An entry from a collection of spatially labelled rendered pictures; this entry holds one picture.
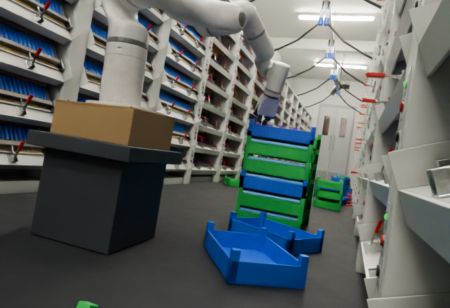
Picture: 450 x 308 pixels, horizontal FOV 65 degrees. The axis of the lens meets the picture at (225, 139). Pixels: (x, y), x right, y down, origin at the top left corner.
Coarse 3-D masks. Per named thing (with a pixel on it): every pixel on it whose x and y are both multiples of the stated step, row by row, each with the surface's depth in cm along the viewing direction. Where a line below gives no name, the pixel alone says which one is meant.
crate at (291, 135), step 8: (248, 128) 161; (256, 128) 161; (264, 128) 160; (272, 128) 159; (280, 128) 159; (312, 128) 156; (256, 136) 160; (264, 136) 160; (272, 136) 159; (280, 136) 158; (288, 136) 158; (296, 136) 157; (304, 136) 156; (312, 136) 156; (296, 144) 170; (304, 144) 160; (312, 144) 155
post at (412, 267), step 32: (416, 64) 46; (448, 64) 45; (416, 96) 46; (448, 96) 45; (416, 128) 46; (448, 128) 44; (384, 224) 54; (416, 256) 44; (384, 288) 45; (416, 288) 44; (448, 288) 43
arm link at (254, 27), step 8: (240, 0) 140; (248, 8) 140; (248, 16) 141; (256, 16) 144; (248, 24) 144; (256, 24) 145; (200, 32) 138; (208, 32) 135; (248, 32) 147; (256, 32) 147
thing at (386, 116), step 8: (400, 40) 56; (408, 40) 56; (408, 48) 55; (400, 80) 63; (400, 88) 64; (392, 96) 75; (400, 96) 66; (392, 104) 77; (376, 112) 112; (384, 112) 93; (392, 112) 80; (384, 120) 96; (392, 120) 82; (384, 128) 100
